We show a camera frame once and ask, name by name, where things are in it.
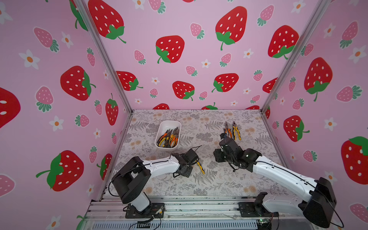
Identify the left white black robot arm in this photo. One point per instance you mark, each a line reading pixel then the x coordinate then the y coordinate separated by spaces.
pixel 130 181

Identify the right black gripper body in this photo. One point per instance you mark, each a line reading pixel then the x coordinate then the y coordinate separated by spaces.
pixel 225 141

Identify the orange handled pliers small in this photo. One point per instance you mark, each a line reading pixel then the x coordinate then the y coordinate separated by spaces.
pixel 174 138

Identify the left aluminium corner post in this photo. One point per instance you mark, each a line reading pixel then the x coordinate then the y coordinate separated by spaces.
pixel 83 9

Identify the aluminium rail frame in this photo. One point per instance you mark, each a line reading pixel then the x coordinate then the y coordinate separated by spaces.
pixel 189 213

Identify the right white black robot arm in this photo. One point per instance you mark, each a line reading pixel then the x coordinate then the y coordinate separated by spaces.
pixel 314 199

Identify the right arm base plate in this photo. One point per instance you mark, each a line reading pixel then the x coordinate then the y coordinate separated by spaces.
pixel 252 210

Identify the white plastic storage box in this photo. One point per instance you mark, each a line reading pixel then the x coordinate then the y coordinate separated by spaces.
pixel 164 126

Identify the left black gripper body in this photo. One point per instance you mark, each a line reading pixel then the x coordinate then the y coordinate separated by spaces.
pixel 188 171

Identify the yellow black pliers large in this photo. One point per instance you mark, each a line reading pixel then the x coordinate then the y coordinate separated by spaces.
pixel 201 168

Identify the orange black long-nose pliers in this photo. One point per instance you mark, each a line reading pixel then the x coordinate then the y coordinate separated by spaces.
pixel 227 130

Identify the right aluminium corner post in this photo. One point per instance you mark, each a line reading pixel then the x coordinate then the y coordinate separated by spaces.
pixel 311 25

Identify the aluminium corner post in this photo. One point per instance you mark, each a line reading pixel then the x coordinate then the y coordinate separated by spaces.
pixel 83 9
pixel 311 25

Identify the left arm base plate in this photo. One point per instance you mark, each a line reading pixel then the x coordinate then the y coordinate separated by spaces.
pixel 155 210

